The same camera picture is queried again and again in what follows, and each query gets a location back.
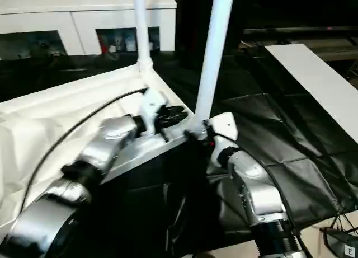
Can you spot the white plastic table leg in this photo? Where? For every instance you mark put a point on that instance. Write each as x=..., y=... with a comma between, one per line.
x=142, y=25
x=212, y=53

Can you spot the white plastic table top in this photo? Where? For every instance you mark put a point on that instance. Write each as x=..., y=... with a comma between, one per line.
x=56, y=123

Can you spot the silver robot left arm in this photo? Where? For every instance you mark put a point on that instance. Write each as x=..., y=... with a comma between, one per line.
x=106, y=146

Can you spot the black work mat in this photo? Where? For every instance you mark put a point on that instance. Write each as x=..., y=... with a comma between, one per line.
x=279, y=123

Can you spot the white flat panel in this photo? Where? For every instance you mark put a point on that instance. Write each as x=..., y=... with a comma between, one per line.
x=316, y=73

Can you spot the white glass-door cabinet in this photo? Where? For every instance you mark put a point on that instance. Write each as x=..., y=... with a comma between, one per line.
x=84, y=17

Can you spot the dark long shelf board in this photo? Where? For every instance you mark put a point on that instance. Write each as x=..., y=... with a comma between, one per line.
x=299, y=31

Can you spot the dark thin rod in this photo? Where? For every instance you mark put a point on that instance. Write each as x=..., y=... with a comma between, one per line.
x=338, y=213

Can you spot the grey floor device with label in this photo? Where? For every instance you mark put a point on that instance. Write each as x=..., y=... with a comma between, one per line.
x=344, y=244

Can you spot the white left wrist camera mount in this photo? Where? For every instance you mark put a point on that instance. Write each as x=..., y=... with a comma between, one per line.
x=151, y=104

